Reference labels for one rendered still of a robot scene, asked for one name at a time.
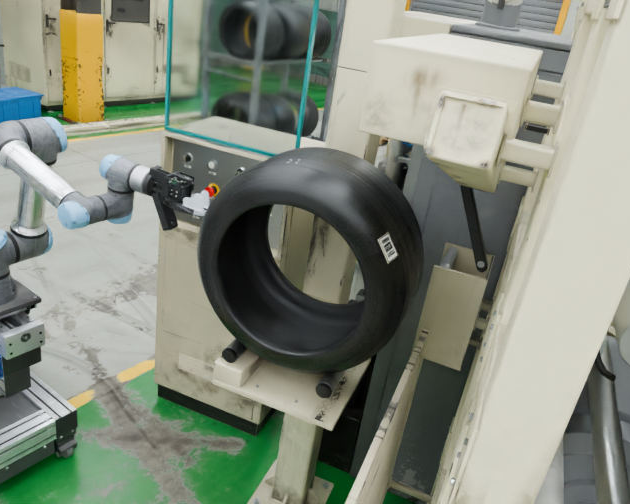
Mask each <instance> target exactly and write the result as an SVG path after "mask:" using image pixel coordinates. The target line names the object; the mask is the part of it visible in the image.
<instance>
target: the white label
mask: <svg viewBox="0 0 630 504"><path fill-rule="evenodd" d="M378 242H379V244H380V247H381V249H382V251H383V253H384V256H385V258H386V260H387V263H390V262H391V261H392V260H393V259H395V258H396V257H397V256H399V255H398V253H397V251H396V249H395V246H394V244H393V242H392V239H391V237H390V235H389V232H388V233H386V234H385V235H383V236H382V237H381V238H379V239H378Z"/></svg>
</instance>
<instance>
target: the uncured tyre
mask: <svg viewBox="0 0 630 504"><path fill-rule="evenodd" d="M335 150H336V149H331V148H324V147H303V148H297V149H292V150H288V151H285V152H282V153H280V154H278V155H275V156H273V157H271V158H269V159H267V160H265V161H263V162H260V163H258V164H256V165H254V166H252V167H250V168H248V169H246V170H244V171H242V172H240V173H239V174H237V175H236V176H234V177H233V178H232V179H231V180H229V181H228V182H227V183H226V184H225V185H224V186H223V187H222V188H221V190H220V191H219V192H218V193H217V195H216V196H215V198H214V199H213V201H212V202H211V204H210V205H209V207H208V209H207V211H206V213H205V215H204V217H203V220H202V223H201V226H200V230H199V235H198V243H197V261H198V269H199V274H200V278H201V282H202V285H203V288H204V291H205V294H206V296H207V298H208V301H209V303H210V305H211V306H212V308H213V310H214V312H215V313H216V315H217V316H218V318H219V319H220V321H221V322H222V324H223V325H224V326H225V327H226V329H227V330H228V331H229V332H230V333H231V334H232V335H233V336H234V337H235V338H236V339H237V340H238V341H239V342H240V343H241V344H242V345H244V346H245V347H246V348H247V349H249V350H250V351H251V352H253V353H254V354H256V355H257V356H259V357H261V358H262V359H264V360H266V361H268V362H270V363H272V364H274V365H277V366H279V367H282V368H285V369H288V370H292V371H296V372H301V373H308V374H329V373H336V372H340V371H344V370H347V369H350V368H353V367H355V366H357V365H359V364H361V363H363V362H365V361H366V360H368V359H369V358H371V357H372V356H374V355H375V354H377V353H378V352H379V351H380V350H382V349H383V348H384V347H385V346H386V345H387V344H388V343H389V341H390V340H391V339H392V338H393V336H394V335H395V333H396V332H397V330H398V329H399V327H400V325H401V323H402V321H403V319H404V317H405V315H406V313H407V312H408V310H409V308H410V306H411V304H412V302H413V300H414V298H415V296H416V294H417V292H418V289H419V286H420V283H421V279H422V274H423V267H424V249H423V241H422V236H421V232H420V228H419V224H418V221H417V219H416V216H415V214H414V211H413V209H412V207H411V205H410V204H409V202H408V200H407V199H406V197H405V196H404V194H403V193H402V191H401V190H400V189H399V188H398V186H397V185H396V184H395V183H394V182H393V181H392V180H391V179H390V178H389V177H388V176H387V175H386V174H385V173H383V172H382V171H381V170H380V169H378V168H377V167H375V166H374V165H372V164H371V163H369V162H367V161H366V160H364V159H362V158H360V157H358V156H355V155H353V154H350V153H347V152H344V151H340V150H337V151H335ZM333 151H335V152H333ZM331 152H333V153H332V154H330V153H331ZM328 154H330V155H328ZM287 159H302V161H301V163H300V164H299V165H296V164H284V162H285V161H286V160H287ZM274 204H279V205H288V206H293V207H297V208H300V209H303V210H306V211H308V212H310V213H313V214H314V215H316V216H318V217H320V218H321V219H323V220H324V221H326V222H327V223H328V224H330V225H331V226H332V227H333V228H334V229H335V230H336V231H337V232H338V233H339V234H340V235H341V236H342V237H343V238H344V240H345V241H346V242H347V244H348V245H349V246H350V248H351V250H352V251H353V253H354V255H355V257H356V259H357V261H358V263H359V266H360V269H361V272H362V276H363V281H364V289H365V298H364V299H363V300H361V301H358V302H354V303H348V304H334V303H328V302H323V301H320V300H317V299H315V298H312V297H310V296H308V295H307V294H305V293H303V292H302V291H300V290H299V289H298V288H296V287H295V286H294V285H293V284H292V283H291V282H290V281H289V280H288V279H287V278H286V277H285V276H284V274H283V273H282V272H281V270H280V269H279V267H278V265H277V263H276V262H275V259H274V257H273V255H272V252H271V248H270V244H269V238H268V224H269V218H270V214H271V211H272V208H273V206H274ZM388 232H389V235H390V237H391V239H392V242H393V244H394V246H395V249H396V251H397V253H398V255H399V256H397V257H396V258H395V259H393V260H392V261H391V262H390V263H387V260H386V258H385V256H384V253H383V251H382V249H381V247H380V244H379V242H378V239H379V238H381V237H382V236H383V235H385V234H386V233H388Z"/></svg>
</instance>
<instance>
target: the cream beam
mask: <svg viewBox="0 0 630 504"><path fill-rule="evenodd" d="M542 54H543V51H541V50H535V49H529V48H524V47H518V46H512V45H506V44H501V43H495V42H489V41H483V40H478V39H472V38H466V37H460V36H455V35H449V34H433V35H423V36H413V37H403V38H393V39H384V40H374V41H373V44H372V49H371V55H370V59H369V64H368V70H367V76H366V81H365V87H364V93H363V98H362V104H361V110H360V115H359V121H358V131H361V132H365V133H370V134H374V135H378V136H383V137H387V138H391V139H396V140H400V141H404V142H408V143H413V144H417V145H421V146H424V144H425V141H426V137H427V133H428V130H429V129H431V125H432V122H433V118H434V115H435V111H436V106H437V103H438V100H439V97H440V94H441V92H443V91H451V92H456V93H461V94H466V95H470V96H475V97H480V98H485V99H490V100H495V101H500V102H505V103H507V105H508V118H507V123H506V126H505V130H504V133H503V137H504V135H505V134H508V135H507V139H508V140H513V139H515V137H516V135H517V132H518V129H519V124H520V120H521V117H522V114H523V110H524V107H525V103H526V100H527V97H528V95H529V94H530V95H531V91H532V88H533V85H534V81H535V78H536V74H537V71H538V68H539V64H540V61H541V58H542ZM503 137H502V140H503ZM502 140H501V144H502ZM501 144H500V147H501ZM500 147H499V151H500ZM499 151H498V154H499ZM498 154H497V158H498ZM497 158H496V161H497ZM496 161H495V163H496Z"/></svg>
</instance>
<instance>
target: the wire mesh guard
mask: <svg viewBox="0 0 630 504"><path fill-rule="evenodd" d="M428 332H429V330H426V329H423V330H422V332H421V334H420V337H419V339H418V341H417V343H416V346H415V348H414V350H413V352H412V354H411V357H410V359H409V361H408V363H407V366H406V368H405V370H404V372H403V375H402V377H401V379H400V381H399V384H398V386H397V388H396V390H395V393H394V395H393V397H392V399H391V401H390V404H389V406H388V408H387V410H386V413H385V415H384V417H383V419H382V422H381V424H380V426H379V428H378V431H377V433H376V435H375V437H374V440H373V442H372V444H371V446H370V449H369V451H368V453H367V455H366V457H365V460H364V462H363V464H362V466H361V469H360V471H359V473H358V475H357V478H356V480H355V482H354V484H353V487H352V489H351V491H350V493H349V496H348V498H347V500H346V502H345V504H382V503H383V500H384V498H385V495H386V492H387V490H388V486H389V482H390V480H391V477H392V473H393V469H394V466H395V462H396V458H397V455H398V451H399V447H400V443H401V440H402V436H403V432H404V429H405V425H406V421H407V418H408V414H409V410H410V407H411V403H412V399H413V395H414V392H415V388H416V384H417V381H418V377H419V373H420V370H421V366H422V362H423V359H424V358H421V357H420V356H419V355H420V352H421V350H422V348H423V345H424V343H425V340H426V338H427V336H428ZM384 437H385V438H384ZM375 462H376V463H375ZM365 490H366V491H365ZM364 500H365V501H364Z"/></svg>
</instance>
